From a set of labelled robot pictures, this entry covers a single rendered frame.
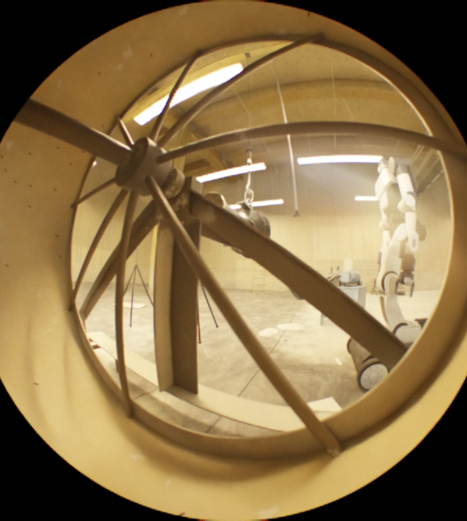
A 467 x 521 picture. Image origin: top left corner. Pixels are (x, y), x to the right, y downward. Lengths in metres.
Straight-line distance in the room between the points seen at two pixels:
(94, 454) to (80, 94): 1.47
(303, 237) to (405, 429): 8.72
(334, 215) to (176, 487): 9.24
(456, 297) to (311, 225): 8.75
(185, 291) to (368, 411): 0.58
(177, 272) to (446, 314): 0.70
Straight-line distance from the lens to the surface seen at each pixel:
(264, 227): 1.08
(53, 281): 1.11
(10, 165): 1.28
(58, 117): 0.48
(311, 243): 8.79
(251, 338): 0.27
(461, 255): 0.38
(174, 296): 0.65
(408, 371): 0.35
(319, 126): 0.34
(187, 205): 0.55
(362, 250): 9.04
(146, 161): 0.48
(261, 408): 0.68
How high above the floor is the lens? 0.64
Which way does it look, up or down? 5 degrees up
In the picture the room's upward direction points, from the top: 2 degrees clockwise
